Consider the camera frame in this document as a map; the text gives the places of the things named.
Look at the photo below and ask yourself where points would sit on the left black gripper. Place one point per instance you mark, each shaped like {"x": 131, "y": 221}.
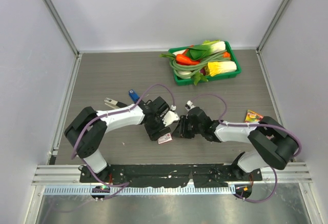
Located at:
{"x": 155, "y": 134}

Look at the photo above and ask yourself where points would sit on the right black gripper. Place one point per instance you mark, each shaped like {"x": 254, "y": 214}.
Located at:
{"x": 181, "y": 130}

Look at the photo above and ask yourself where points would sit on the blue stapler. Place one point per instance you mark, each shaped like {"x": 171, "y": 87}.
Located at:
{"x": 133, "y": 96}

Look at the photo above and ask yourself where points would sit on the grey black stapler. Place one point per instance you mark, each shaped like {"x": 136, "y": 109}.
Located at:
{"x": 114, "y": 104}

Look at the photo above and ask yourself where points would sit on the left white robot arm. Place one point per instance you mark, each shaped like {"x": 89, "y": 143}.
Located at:
{"x": 89, "y": 127}

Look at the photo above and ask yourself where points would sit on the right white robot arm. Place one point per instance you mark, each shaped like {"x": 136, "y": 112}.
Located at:
{"x": 274, "y": 146}

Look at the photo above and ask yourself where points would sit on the green plastic tray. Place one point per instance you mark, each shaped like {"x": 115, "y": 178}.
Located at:
{"x": 201, "y": 77}

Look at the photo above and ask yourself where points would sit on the toy green long beans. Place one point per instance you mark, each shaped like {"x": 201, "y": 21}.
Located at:
{"x": 217, "y": 57}

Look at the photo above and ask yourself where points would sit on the toy white radish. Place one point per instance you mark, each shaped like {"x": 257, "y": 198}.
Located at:
{"x": 184, "y": 74}

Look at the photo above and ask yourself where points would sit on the toy napa cabbage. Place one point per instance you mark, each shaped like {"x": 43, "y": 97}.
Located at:
{"x": 216, "y": 68}

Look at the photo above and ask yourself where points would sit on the toy orange carrot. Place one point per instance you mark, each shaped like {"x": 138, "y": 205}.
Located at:
{"x": 185, "y": 60}

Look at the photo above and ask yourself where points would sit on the colourful candy bag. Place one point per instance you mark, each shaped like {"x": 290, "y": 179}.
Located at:
{"x": 252, "y": 117}

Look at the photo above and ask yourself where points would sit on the toy bok choy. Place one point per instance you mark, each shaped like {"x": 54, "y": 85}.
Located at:
{"x": 205, "y": 49}

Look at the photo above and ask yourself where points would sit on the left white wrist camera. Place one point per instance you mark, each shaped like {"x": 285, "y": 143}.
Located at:
{"x": 170, "y": 117}

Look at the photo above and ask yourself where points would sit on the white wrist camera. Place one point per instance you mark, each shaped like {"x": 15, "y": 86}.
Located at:
{"x": 189, "y": 105}
{"x": 170, "y": 117}

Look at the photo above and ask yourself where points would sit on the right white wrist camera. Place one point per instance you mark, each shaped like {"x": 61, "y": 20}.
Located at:
{"x": 189, "y": 105}

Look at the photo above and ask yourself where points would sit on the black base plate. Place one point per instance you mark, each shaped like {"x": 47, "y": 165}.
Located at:
{"x": 176, "y": 175}

